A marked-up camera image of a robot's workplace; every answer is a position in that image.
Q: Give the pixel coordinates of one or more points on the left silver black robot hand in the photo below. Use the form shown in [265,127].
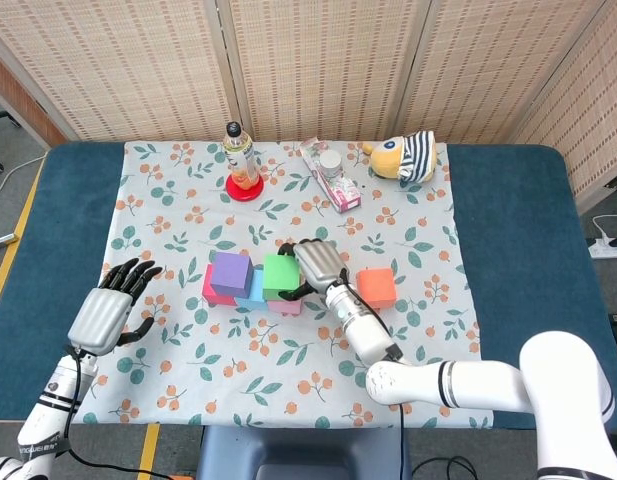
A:
[98,320]

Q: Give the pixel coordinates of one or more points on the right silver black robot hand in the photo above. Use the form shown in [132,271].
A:
[320,265]

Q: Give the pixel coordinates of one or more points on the green cube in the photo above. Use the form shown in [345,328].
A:
[280,275]

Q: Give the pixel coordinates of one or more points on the pink cube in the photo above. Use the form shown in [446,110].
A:
[285,307]

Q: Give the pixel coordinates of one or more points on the light blue cube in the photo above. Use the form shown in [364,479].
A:
[257,292]

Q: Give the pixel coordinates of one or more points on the purple cube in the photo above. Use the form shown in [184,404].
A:
[230,275]

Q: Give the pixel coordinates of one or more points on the red cube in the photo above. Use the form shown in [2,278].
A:
[210,295]

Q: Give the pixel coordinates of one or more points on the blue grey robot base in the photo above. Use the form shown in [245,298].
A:
[303,450]

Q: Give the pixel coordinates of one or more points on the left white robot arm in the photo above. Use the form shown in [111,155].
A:
[50,415]

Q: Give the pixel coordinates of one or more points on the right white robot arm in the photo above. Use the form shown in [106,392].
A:
[413,385]

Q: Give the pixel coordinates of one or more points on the floral print tablecloth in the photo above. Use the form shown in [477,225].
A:
[288,220]

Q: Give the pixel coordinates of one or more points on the orange cube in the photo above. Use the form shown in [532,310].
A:
[380,289]

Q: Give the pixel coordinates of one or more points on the pink floral carton box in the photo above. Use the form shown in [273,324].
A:
[345,192]

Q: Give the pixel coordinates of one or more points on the red round coaster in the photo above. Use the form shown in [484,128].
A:
[245,194]

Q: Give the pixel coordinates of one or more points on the small white jar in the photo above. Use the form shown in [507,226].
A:
[330,161]

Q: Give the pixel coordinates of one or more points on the grey metal bar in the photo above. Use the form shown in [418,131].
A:
[0,242]

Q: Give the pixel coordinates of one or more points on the yellow plush toy striped shirt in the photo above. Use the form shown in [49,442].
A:
[398,160]

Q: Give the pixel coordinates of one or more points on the orange drink plastic bottle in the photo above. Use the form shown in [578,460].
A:
[238,160]

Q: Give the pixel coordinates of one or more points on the teal table cover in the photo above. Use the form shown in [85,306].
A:
[513,225]

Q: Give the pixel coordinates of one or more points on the woven bamboo folding screen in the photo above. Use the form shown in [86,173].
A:
[338,60]

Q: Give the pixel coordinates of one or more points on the white power strip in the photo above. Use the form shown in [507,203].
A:
[608,248]

